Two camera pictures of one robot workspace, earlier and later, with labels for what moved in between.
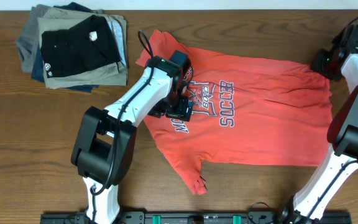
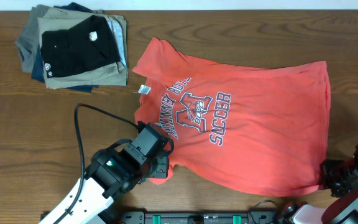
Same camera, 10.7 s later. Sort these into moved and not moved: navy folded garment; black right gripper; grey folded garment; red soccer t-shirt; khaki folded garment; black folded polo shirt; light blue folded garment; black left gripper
Moved: black left gripper; red soccer t-shirt; black right gripper
Not moved: navy folded garment; khaki folded garment; grey folded garment; light blue folded garment; black folded polo shirt
